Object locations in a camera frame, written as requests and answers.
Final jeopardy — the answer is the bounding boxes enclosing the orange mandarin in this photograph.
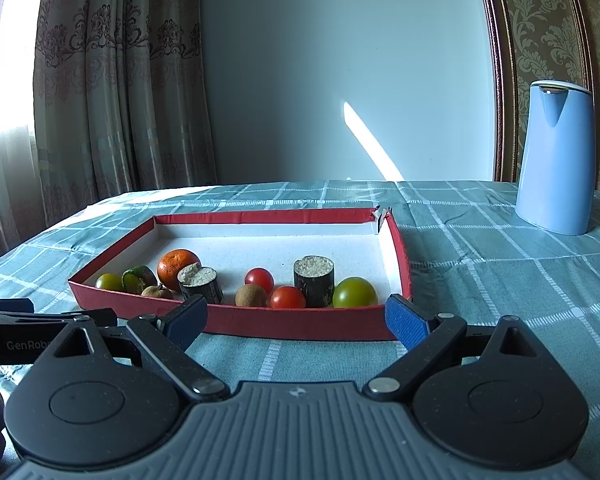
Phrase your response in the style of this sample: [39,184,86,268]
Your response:
[157,249,202,284]

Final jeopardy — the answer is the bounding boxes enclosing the brown wooden wall trim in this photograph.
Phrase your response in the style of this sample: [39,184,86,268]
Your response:
[472,0,521,183]

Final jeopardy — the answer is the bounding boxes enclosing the large green tomato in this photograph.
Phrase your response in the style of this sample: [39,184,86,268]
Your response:
[332,277,379,309]

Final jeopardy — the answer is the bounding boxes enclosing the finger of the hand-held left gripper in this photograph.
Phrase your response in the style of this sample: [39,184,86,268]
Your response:
[0,298,35,315]
[0,310,117,330]

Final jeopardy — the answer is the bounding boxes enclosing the upright sugarcane piece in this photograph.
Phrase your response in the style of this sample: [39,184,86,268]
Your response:
[293,256,335,309]

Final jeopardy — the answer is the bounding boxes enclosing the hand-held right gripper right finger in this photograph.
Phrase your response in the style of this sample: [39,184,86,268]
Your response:
[364,294,545,402]

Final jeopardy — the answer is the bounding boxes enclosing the green lime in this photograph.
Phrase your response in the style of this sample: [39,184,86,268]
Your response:
[122,265,158,295]

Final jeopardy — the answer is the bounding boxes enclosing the light blue kettle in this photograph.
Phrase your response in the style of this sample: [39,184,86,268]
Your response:
[515,80,596,236]

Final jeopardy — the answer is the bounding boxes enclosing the red cardboard box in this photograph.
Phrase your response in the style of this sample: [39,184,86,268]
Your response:
[68,206,412,342]

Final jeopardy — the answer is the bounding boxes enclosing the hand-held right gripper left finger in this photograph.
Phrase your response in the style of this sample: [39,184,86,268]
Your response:
[55,294,231,402]

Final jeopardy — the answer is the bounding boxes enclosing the patterned beige curtain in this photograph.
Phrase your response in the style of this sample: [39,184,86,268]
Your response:
[0,0,218,267]

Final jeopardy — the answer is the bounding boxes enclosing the red cherry tomato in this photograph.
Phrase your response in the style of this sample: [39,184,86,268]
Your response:
[270,286,307,310]
[244,267,275,293]

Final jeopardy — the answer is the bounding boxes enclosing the teal checked tablecloth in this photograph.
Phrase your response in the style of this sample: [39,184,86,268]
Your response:
[0,180,600,480]

